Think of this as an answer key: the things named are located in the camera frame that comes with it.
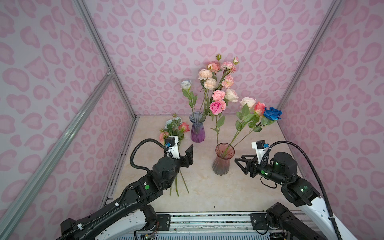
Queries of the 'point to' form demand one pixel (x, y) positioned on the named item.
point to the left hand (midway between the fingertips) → (187, 143)
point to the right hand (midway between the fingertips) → (239, 159)
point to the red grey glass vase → (221, 163)
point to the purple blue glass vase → (197, 133)
